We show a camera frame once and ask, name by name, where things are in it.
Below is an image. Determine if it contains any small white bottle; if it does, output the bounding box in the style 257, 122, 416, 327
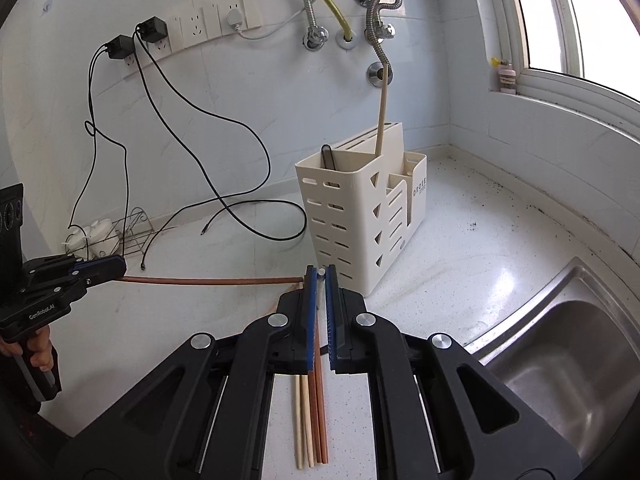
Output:
492, 57, 517, 94

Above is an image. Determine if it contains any black power adapter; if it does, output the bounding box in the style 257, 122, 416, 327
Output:
104, 35, 136, 63
135, 17, 169, 44

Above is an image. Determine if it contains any cream plastic utensil holder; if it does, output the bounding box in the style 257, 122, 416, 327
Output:
295, 122, 429, 297

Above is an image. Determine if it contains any row of white wall sockets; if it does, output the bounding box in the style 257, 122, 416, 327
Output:
122, 0, 264, 81

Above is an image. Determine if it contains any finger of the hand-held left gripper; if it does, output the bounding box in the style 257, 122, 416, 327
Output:
29, 255, 126, 274
22, 266, 126, 306

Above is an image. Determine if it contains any chrome angle valve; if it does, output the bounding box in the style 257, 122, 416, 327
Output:
370, 21, 397, 44

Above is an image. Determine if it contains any black cable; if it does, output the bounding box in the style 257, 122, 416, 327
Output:
132, 25, 308, 241
135, 35, 273, 269
67, 45, 129, 261

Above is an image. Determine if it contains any beige chopstick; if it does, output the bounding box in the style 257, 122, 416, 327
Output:
301, 374, 315, 467
295, 374, 306, 470
374, 65, 392, 157

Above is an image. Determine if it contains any white glossy object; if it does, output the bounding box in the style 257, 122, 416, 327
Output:
61, 219, 122, 257

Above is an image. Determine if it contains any chrome water valve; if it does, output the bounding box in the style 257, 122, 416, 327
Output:
301, 24, 330, 53

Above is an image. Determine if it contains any brown chopstick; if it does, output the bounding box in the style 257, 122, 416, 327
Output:
312, 310, 329, 463
306, 370, 322, 465
122, 274, 307, 287

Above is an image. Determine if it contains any person's left hand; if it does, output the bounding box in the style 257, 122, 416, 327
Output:
0, 329, 54, 373

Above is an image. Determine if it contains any stainless steel sink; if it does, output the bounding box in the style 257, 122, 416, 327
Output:
467, 257, 640, 463

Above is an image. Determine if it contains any white power plug cable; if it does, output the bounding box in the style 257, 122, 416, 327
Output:
227, 0, 352, 41

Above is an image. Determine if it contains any white window frame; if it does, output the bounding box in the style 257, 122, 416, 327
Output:
465, 0, 640, 103

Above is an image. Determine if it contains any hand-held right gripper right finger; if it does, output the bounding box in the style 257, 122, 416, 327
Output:
325, 265, 583, 480

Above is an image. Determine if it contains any metal wire rack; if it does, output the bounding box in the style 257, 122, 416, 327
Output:
114, 206, 157, 257

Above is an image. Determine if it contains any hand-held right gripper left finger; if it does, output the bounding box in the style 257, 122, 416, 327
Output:
55, 266, 319, 480

